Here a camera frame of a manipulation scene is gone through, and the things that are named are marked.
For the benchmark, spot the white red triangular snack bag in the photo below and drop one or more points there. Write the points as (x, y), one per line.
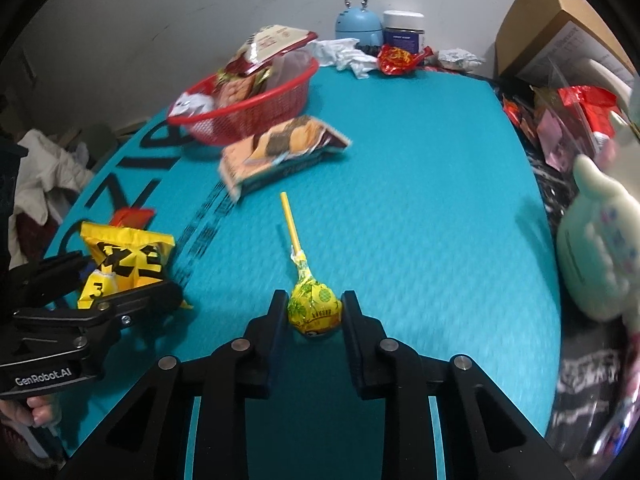
(265, 45)

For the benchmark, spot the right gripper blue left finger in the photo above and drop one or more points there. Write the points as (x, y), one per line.
(266, 335)

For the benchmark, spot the teal bubble mat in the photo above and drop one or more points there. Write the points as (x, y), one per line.
(432, 216)

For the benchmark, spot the red noodle snack packet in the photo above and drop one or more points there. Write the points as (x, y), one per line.
(394, 61)

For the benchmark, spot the crumpled clear wrapper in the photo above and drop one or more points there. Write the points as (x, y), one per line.
(459, 60)

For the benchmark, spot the brown cardboard box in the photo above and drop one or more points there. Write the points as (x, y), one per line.
(537, 34)

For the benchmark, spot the red foil bag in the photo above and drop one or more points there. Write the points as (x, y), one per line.
(596, 105)

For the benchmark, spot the white-lidded purple jar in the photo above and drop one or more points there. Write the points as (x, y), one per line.
(404, 30)

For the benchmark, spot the red plastic basket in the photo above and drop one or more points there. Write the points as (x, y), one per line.
(253, 115)

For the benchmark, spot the crumpled white tissue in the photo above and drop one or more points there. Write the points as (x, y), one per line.
(343, 54)

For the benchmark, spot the small red snack packet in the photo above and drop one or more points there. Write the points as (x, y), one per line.
(132, 217)

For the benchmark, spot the blue deer-shaped humidifier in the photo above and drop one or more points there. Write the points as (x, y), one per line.
(360, 24)

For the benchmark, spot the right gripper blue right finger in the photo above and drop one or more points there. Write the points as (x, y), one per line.
(362, 335)

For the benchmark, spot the white cloth pile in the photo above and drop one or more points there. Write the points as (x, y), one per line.
(45, 168)

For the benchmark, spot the yellow lollipop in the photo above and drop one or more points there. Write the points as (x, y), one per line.
(313, 308)

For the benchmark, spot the seaweed roll snack bag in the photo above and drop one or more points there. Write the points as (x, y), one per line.
(284, 149)

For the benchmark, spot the person's left hand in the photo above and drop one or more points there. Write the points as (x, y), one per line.
(39, 411)

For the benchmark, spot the yellow snack packet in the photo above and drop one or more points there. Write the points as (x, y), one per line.
(126, 258)

